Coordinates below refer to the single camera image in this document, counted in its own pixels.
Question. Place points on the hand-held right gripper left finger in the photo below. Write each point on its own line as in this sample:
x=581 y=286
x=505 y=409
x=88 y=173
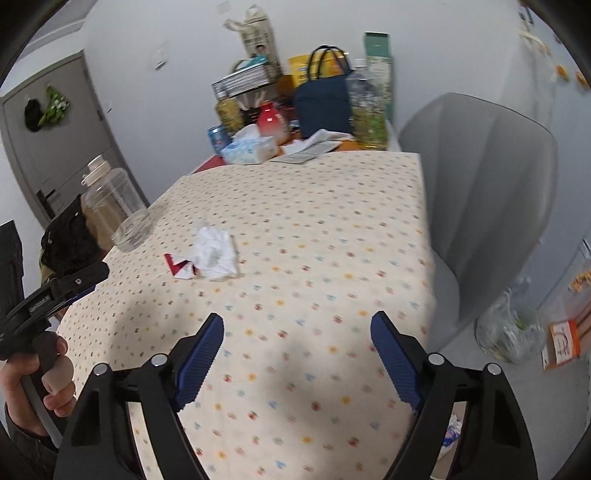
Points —
x=201 y=364

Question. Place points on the white tissue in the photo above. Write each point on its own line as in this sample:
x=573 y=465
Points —
x=214 y=251

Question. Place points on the dotted cream tablecloth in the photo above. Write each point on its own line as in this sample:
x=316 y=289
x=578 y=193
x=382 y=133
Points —
x=300 y=254

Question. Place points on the clear bottle with white cap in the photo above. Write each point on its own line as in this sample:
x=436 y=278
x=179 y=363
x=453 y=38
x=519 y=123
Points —
x=115 y=203

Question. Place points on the blue can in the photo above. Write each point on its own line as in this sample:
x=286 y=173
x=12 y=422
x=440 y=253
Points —
x=218 y=138

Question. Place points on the tissue with print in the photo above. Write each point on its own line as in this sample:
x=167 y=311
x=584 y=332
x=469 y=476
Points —
x=452 y=431

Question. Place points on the printed paper leaflet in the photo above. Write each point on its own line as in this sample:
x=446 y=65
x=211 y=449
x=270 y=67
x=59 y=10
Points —
x=304 y=153

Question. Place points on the black hanging cap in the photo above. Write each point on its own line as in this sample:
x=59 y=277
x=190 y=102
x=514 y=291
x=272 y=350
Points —
x=32 y=115

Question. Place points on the yellow oil bottle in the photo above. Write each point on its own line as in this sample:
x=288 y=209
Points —
x=228 y=113

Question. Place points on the grey door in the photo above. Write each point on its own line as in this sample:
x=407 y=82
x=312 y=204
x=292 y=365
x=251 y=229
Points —
x=69 y=157

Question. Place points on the red and white wrapper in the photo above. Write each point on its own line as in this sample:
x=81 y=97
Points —
x=180 y=268

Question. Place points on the clear bag of greens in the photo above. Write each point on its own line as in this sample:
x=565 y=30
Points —
x=508 y=327

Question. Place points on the yellow box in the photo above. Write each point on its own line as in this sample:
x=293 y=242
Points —
x=300 y=69

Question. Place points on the blue and white tissue pack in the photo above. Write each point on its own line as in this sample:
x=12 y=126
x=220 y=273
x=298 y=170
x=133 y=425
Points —
x=249 y=150

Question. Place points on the black bag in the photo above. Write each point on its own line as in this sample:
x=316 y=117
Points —
x=69 y=240

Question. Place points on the navy lunch bag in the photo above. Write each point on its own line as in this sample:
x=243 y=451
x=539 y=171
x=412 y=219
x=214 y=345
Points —
x=323 y=110

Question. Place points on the red placemat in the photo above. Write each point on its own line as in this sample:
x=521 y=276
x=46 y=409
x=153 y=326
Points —
x=210 y=165

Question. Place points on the white cloth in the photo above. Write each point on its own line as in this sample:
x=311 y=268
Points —
x=325 y=136

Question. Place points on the orange and white box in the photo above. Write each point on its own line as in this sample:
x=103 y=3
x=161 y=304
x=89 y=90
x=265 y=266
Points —
x=561 y=344

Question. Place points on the beige drink carton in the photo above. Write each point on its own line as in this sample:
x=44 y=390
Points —
x=258 y=37

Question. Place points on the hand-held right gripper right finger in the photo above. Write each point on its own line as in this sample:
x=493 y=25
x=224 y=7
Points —
x=397 y=364

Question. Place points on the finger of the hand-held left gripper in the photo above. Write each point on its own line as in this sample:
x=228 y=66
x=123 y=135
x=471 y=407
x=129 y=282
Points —
x=78 y=279

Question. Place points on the green hanging cloth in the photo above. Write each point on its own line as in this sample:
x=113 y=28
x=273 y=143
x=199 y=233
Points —
x=55 y=106

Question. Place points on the person's left forearm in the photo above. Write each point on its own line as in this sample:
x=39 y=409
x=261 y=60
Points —
x=23 y=457

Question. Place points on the tall green box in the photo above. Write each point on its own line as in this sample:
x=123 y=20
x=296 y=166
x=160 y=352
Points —
x=378 y=50

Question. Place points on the person's left hand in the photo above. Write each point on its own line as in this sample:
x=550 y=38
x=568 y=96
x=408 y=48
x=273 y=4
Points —
x=14 y=392

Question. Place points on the large green label bottle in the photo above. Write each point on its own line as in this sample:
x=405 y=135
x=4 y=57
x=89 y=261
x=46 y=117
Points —
x=367 y=115

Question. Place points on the red bottle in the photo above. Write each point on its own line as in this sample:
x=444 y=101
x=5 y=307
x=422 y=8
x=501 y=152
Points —
x=270 y=120

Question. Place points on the white wall hook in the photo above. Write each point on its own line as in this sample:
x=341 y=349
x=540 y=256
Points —
x=161 y=57

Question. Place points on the grey chair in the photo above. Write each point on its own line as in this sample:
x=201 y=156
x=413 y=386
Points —
x=485 y=194

